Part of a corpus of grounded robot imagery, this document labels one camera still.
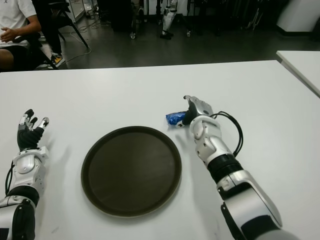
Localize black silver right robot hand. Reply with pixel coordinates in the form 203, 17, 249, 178
176, 94, 215, 129

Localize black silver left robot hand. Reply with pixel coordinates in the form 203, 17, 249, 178
16, 108, 50, 151

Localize blue Oreo packet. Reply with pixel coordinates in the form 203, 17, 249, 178
165, 111, 188, 127

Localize black rolling stand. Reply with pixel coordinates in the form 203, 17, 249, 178
178, 11, 194, 38

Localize yellow black sneaker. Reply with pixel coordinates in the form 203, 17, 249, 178
50, 51, 66, 68

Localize black office chair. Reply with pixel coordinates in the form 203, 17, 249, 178
13, 32, 59, 70

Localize standing white robot background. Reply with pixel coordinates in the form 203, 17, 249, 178
159, 0, 180, 40

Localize round dark brown tray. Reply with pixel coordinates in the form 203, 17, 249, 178
80, 126, 183, 218

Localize white side table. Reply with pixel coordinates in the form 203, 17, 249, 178
276, 50, 320, 98

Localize black wheeled case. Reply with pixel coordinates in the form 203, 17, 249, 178
109, 0, 139, 40

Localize seated person in white shirt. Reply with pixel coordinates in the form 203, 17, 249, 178
0, 0, 42, 72

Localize white cabinet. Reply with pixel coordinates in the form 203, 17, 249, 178
276, 0, 320, 33

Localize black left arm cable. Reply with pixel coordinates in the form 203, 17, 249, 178
4, 161, 16, 195

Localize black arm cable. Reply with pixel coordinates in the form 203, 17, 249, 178
211, 111, 244, 158
4, 161, 16, 195

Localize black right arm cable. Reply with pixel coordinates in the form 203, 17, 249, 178
211, 111, 244, 158

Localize white floor cable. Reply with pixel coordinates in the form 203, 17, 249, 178
65, 18, 113, 63

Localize leaning metal frame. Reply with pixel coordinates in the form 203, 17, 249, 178
246, 6, 265, 31

